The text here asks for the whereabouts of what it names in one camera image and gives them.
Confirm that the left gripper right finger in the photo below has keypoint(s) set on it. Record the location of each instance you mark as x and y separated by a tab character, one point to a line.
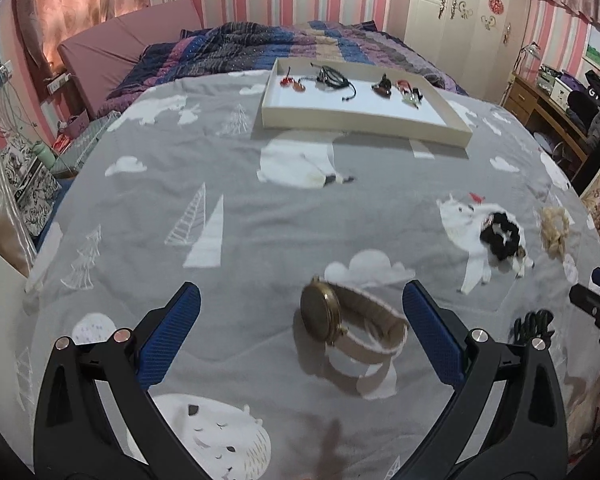
505	418

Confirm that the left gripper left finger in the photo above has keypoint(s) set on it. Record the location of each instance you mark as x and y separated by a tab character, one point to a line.
73	438

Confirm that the cream scrunchie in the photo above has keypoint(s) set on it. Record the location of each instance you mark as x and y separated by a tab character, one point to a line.
555	229

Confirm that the black scrunchie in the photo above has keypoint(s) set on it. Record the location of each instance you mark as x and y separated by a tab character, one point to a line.
502	236

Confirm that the black cord jade pendant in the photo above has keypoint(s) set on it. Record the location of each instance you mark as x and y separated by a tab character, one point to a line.
413	97

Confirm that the brown stone pendant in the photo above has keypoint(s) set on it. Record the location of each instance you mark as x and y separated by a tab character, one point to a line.
383	87

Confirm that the orange gourd pendant red knot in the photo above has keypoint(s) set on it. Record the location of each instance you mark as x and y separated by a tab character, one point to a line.
293	82

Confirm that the wooden desk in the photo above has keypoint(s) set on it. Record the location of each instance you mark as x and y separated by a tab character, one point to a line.
557	134

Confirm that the grey bear print blanket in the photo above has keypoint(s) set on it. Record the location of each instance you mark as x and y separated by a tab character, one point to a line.
187	186

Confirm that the desk lamp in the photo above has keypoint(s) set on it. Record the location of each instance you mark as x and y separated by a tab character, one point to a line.
532	50

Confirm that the white cardboard tray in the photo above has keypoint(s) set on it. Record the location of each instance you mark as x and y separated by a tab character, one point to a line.
339	96

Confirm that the grey storage bag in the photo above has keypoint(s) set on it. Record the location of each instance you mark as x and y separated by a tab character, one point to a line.
71	161

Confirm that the white wardrobe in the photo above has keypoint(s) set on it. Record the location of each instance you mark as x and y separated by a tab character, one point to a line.
475	42

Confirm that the striped purple blue quilt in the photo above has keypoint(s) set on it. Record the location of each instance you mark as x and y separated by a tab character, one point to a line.
238	46

